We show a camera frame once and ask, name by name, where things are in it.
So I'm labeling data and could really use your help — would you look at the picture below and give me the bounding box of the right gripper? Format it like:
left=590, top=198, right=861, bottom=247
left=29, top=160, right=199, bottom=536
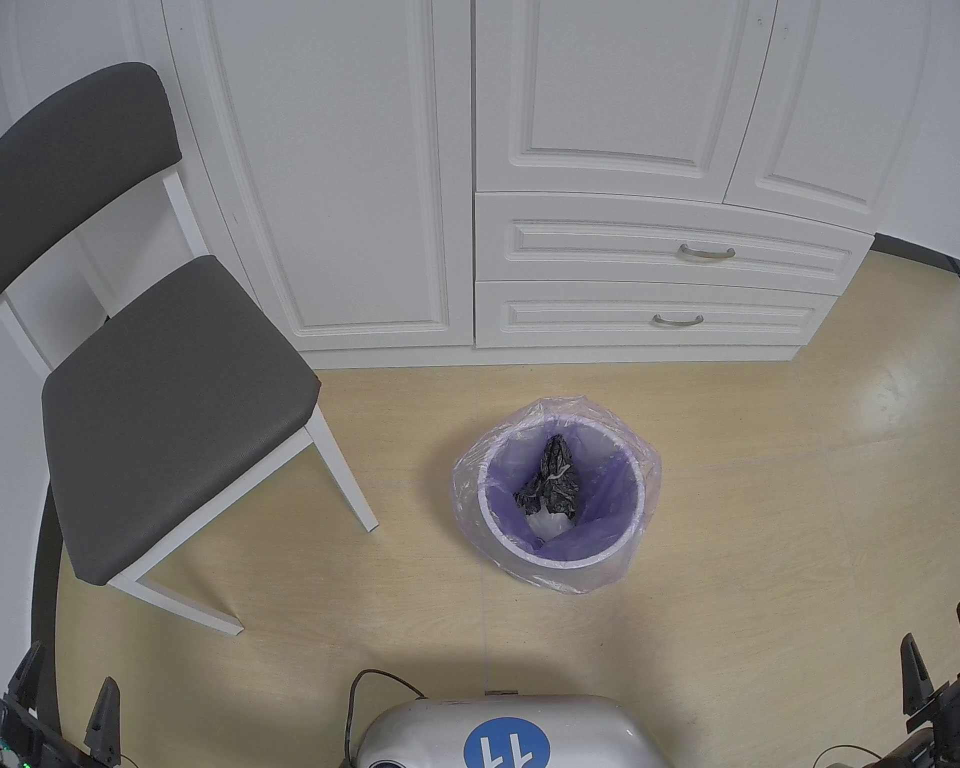
left=900, top=600, right=960, bottom=741

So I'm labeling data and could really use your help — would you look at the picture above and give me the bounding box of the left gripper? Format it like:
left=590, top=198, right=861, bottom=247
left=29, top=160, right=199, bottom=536
left=0, top=641, right=123, bottom=768

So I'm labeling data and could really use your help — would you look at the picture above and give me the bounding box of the black plastic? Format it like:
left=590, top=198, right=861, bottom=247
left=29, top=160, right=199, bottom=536
left=512, top=433, right=582, bottom=522

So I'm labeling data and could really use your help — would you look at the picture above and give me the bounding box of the purple plastic bag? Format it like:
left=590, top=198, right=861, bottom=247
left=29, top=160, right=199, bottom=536
left=451, top=393, right=663, bottom=595

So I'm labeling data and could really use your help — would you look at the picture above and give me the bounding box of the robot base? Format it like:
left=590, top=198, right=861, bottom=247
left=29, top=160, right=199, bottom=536
left=358, top=693, right=669, bottom=768

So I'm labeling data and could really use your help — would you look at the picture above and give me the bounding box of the white trash bin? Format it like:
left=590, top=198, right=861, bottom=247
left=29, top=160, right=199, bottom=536
left=480, top=420, right=646, bottom=575

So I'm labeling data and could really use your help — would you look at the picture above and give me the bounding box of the grey cushioned white chair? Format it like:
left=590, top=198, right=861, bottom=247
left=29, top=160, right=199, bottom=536
left=0, top=61, right=380, bottom=637

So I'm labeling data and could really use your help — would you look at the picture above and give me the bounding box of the white wardrobe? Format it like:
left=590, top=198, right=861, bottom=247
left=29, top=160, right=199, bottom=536
left=161, top=0, right=960, bottom=370

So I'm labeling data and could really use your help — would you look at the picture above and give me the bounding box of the black cable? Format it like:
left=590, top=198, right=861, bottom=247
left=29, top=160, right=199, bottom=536
left=343, top=669, right=429, bottom=762

